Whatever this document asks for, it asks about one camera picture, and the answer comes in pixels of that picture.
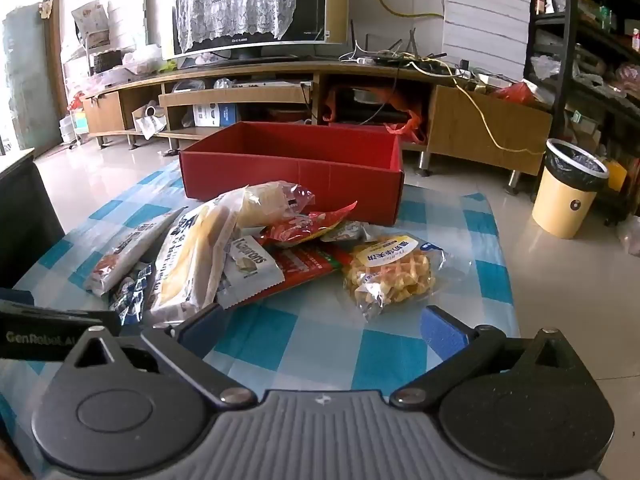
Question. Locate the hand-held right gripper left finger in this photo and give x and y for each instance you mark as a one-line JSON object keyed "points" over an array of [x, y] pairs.
{"points": [[202, 327]]}

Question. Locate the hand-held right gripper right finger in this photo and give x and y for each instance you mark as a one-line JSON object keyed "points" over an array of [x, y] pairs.
{"points": [[445, 330]]}

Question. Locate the long bread packet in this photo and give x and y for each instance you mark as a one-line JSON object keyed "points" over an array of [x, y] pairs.
{"points": [[195, 255]]}

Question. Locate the white wafer packet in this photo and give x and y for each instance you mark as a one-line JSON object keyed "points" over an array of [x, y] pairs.
{"points": [[247, 270]]}

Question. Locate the waffle packet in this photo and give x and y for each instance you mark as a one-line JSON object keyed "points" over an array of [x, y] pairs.
{"points": [[390, 275]]}

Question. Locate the blue and white small packet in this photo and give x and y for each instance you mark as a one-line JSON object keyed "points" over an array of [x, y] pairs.
{"points": [[131, 292]]}

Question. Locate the white long snack packet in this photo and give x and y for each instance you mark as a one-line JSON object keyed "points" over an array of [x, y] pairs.
{"points": [[125, 250]]}

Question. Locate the red snack packet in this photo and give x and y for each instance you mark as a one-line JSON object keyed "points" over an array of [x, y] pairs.
{"points": [[310, 262]]}

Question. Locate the small white round packet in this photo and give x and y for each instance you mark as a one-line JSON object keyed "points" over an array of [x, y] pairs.
{"points": [[345, 232]]}

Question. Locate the red crinkled snack bag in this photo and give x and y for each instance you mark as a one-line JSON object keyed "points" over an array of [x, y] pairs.
{"points": [[300, 227]]}

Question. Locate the clear round bread packet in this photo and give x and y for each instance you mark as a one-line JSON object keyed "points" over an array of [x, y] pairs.
{"points": [[270, 200]]}

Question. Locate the red cardboard box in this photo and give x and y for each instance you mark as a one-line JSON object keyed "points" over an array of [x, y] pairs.
{"points": [[300, 180]]}

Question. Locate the blue checkered tablecloth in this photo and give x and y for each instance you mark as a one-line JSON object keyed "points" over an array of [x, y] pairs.
{"points": [[300, 330]]}

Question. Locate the black chair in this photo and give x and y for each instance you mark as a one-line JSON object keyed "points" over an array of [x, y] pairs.
{"points": [[25, 220]]}

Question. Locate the yellow trash bin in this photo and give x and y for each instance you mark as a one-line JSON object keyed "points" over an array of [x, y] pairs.
{"points": [[560, 205]]}

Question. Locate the wooden television cabinet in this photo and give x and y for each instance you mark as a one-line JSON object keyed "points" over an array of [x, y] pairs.
{"points": [[480, 125]]}

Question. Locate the white plastic bag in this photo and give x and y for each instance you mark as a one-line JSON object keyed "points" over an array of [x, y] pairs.
{"points": [[150, 122]]}

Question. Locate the orange plastic bag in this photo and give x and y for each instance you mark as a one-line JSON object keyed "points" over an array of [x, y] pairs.
{"points": [[410, 120]]}

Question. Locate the white and blue box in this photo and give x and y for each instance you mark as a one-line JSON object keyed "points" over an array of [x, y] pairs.
{"points": [[212, 114]]}

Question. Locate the white storage cart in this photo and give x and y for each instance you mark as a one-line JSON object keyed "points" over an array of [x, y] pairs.
{"points": [[75, 125]]}

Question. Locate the red plastic bag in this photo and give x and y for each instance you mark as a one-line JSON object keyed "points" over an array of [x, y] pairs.
{"points": [[515, 92]]}

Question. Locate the glass sliding door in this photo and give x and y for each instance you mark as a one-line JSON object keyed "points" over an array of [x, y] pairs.
{"points": [[30, 75]]}

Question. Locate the black router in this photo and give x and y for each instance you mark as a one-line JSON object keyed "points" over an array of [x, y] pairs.
{"points": [[395, 57]]}

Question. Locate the black basket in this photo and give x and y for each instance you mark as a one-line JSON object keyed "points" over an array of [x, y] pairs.
{"points": [[107, 61]]}

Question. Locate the black shelf rack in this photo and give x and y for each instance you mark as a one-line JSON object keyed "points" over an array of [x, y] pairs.
{"points": [[536, 35]]}

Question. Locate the printed cardboard box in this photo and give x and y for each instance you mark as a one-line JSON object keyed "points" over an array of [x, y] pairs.
{"points": [[90, 22]]}

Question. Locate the white ribbed board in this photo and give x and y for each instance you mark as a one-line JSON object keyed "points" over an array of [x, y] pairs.
{"points": [[485, 10]]}

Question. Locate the white lace cloth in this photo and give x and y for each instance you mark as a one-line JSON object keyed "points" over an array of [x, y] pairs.
{"points": [[235, 0]]}

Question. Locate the flat screen television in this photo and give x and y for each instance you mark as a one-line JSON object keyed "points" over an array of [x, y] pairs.
{"points": [[315, 0]]}

